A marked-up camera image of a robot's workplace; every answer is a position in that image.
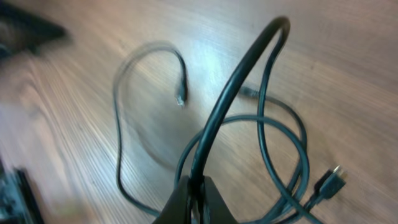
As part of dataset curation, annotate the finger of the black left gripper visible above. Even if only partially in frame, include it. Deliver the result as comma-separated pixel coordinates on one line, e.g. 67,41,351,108
1,2,67,58

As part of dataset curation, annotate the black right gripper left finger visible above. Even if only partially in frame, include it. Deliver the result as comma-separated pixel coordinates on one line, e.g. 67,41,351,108
153,176,191,224

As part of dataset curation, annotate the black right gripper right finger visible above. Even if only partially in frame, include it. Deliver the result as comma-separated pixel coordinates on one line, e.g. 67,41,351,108
200,176,238,224

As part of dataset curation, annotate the black cable bundle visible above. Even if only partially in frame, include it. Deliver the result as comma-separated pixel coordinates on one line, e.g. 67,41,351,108
112,16,346,224

